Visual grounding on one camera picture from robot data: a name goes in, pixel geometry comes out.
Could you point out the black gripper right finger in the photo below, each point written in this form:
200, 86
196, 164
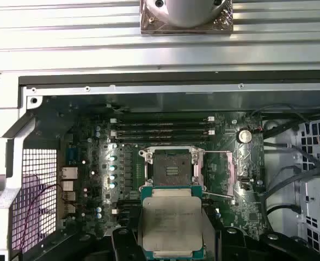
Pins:
230, 244

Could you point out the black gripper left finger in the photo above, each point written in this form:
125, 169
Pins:
122, 244

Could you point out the silver green CPU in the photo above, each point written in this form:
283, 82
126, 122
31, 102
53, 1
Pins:
171, 217

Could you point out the metal socket cover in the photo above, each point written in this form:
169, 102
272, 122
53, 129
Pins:
229, 159

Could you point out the black RAM slot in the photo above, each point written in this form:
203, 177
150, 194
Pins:
162, 133
126, 212
162, 139
162, 126
162, 120
127, 204

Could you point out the CPU socket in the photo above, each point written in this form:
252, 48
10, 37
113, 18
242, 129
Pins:
171, 168

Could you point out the green motherboard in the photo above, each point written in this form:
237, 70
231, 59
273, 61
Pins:
100, 163

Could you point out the silver ethernet port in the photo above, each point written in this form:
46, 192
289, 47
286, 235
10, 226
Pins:
68, 173

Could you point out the blue board connector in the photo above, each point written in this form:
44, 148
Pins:
73, 156

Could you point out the perforated metal drive cage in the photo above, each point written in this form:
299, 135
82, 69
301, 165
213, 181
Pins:
317, 190

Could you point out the round coin battery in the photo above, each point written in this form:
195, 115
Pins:
244, 136

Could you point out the black open PC case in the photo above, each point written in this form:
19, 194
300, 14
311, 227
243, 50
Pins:
149, 81

